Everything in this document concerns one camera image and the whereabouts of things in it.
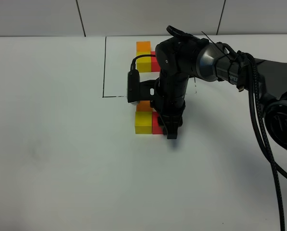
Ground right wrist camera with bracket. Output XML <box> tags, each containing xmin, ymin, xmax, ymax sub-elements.
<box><xmin>127</xmin><ymin>69</ymin><xmax>158</xmax><ymax>103</ymax></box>

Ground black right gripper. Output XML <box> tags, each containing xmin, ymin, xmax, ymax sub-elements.
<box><xmin>153</xmin><ymin>72</ymin><xmax>189</xmax><ymax>139</ymax></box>

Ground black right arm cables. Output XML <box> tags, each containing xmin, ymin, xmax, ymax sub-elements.
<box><xmin>236</xmin><ymin>50</ymin><xmax>287</xmax><ymax>231</ymax></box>

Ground template yellow cube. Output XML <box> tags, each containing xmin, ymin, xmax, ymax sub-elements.
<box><xmin>136</xmin><ymin>56</ymin><xmax>151</xmax><ymax>73</ymax></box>

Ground template orange cube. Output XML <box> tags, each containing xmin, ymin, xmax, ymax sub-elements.
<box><xmin>136</xmin><ymin>41</ymin><xmax>151</xmax><ymax>52</ymax></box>

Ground template red cube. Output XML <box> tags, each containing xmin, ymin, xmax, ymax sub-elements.
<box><xmin>150</xmin><ymin>51</ymin><xmax>160</xmax><ymax>72</ymax></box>

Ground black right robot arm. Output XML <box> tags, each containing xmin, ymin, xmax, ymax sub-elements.
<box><xmin>155</xmin><ymin>26</ymin><xmax>287</xmax><ymax>150</ymax></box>

